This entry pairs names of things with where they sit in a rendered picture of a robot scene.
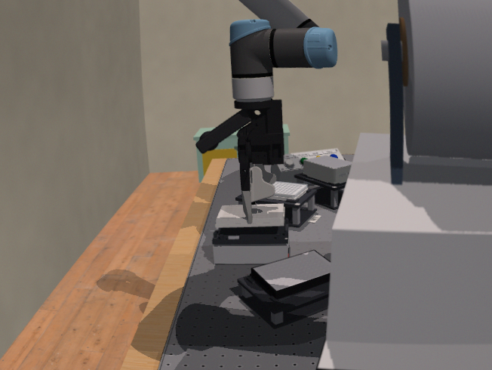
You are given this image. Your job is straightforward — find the grey button panel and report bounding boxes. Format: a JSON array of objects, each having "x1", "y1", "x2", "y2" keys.
[{"x1": 271, "y1": 148, "x2": 345, "y2": 183}]

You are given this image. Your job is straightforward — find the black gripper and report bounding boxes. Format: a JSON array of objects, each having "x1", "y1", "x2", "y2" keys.
[{"x1": 234, "y1": 98, "x2": 284, "y2": 223}]

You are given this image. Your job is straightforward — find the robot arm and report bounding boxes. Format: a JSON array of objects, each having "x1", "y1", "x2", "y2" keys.
[{"x1": 196, "y1": 0, "x2": 337, "y2": 153}]

